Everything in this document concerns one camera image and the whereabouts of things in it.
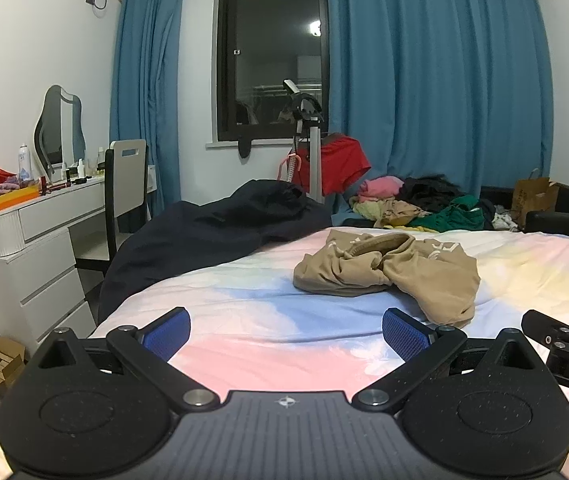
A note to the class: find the pink garment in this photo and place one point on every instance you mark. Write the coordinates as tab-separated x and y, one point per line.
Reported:
379	187

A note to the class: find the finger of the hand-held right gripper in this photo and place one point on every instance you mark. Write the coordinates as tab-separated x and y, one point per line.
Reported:
547	327

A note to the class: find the garment steamer stand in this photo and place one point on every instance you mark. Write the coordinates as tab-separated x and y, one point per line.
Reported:
316	160

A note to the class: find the tan hooded sweatshirt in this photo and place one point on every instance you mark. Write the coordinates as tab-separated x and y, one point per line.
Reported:
414	270

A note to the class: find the white spray bottle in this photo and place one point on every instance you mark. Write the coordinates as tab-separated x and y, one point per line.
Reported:
25	165

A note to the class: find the green garment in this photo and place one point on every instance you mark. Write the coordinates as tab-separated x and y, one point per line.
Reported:
454	217

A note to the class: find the wavy black-framed mirror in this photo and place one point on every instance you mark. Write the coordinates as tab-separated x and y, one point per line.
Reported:
59	130

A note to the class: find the red garment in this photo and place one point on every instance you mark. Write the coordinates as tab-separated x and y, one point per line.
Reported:
339	160

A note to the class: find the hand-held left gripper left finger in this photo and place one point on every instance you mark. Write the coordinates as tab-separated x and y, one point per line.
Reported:
167	332

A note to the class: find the dark window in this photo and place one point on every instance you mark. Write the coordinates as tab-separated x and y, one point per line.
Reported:
264	60

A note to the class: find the small white pump bottle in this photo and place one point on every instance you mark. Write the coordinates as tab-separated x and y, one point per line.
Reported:
81	169

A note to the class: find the wide blue curtain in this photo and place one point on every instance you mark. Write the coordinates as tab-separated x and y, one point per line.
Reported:
439	85

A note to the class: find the orange tray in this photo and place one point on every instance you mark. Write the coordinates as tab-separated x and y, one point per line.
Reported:
9	200

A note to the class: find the black garment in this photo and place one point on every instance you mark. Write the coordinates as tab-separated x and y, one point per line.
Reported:
429	192

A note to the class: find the white patterned garment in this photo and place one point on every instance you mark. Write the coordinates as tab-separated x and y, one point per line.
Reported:
504	221

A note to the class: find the light brown garment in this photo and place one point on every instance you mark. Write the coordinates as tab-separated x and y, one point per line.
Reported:
402	214

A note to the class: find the yellow-green garment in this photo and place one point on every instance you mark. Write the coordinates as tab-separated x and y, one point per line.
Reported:
364	208

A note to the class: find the pink clothes hanger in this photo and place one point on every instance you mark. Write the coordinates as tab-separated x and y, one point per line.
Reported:
281	166

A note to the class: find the white and black chair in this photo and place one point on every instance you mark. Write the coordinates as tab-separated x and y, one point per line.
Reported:
132	185

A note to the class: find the pastel tie-dye bed sheet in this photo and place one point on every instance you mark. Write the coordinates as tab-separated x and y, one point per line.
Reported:
264	310

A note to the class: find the narrow blue curtain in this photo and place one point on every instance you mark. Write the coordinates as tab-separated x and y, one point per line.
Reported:
149	85

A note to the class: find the white vanity desk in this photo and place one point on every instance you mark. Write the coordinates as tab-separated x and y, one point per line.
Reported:
49	215

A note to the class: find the black sofa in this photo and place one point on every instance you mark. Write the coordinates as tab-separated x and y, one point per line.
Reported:
564	222

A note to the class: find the dark navy blanket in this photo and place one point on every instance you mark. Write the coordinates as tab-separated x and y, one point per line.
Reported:
204	230

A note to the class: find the small black object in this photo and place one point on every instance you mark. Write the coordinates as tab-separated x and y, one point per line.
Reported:
245	147

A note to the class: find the brown paper bag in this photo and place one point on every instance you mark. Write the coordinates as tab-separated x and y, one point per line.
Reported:
532	197

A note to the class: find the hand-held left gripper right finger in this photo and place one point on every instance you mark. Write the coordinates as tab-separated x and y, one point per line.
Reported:
404	332

